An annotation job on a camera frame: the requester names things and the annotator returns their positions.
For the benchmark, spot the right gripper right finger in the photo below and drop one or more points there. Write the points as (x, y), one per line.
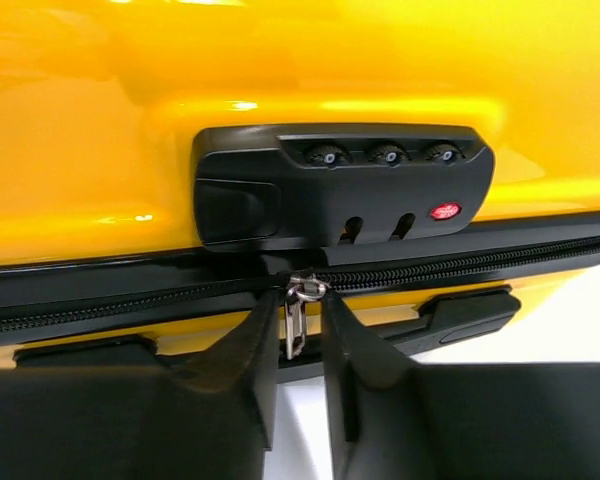
(391, 417)

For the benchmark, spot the yellow suitcase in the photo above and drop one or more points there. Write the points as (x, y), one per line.
(100, 103)

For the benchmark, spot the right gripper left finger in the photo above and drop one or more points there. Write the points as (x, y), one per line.
(113, 410)

